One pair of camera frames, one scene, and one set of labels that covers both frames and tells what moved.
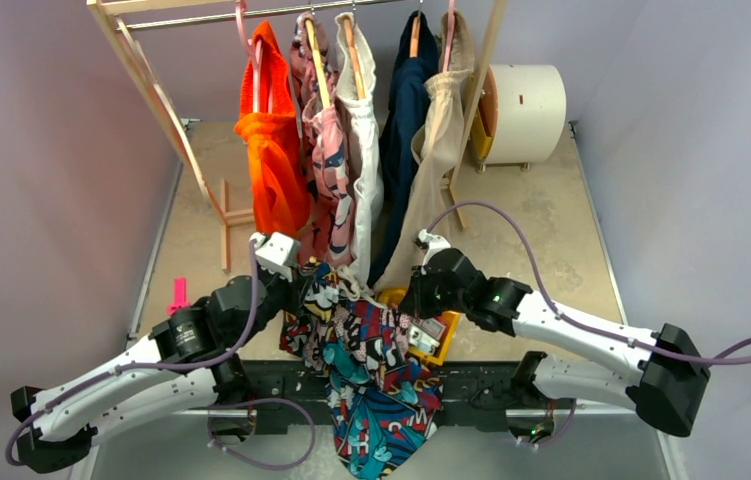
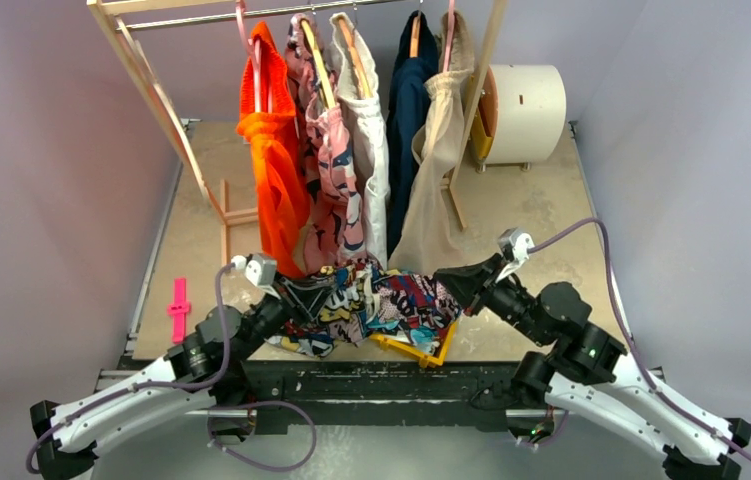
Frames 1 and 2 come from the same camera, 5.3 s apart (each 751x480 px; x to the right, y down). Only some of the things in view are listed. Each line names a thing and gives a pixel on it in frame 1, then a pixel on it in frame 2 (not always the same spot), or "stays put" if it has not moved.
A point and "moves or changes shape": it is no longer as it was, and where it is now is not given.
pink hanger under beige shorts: [450, 35] stays put
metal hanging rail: [249, 14] stays put
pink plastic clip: [180, 295] stays put
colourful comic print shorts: [384, 403] moves or changes shape
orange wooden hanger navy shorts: [415, 36] stays put
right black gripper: [416, 291] → [483, 287]
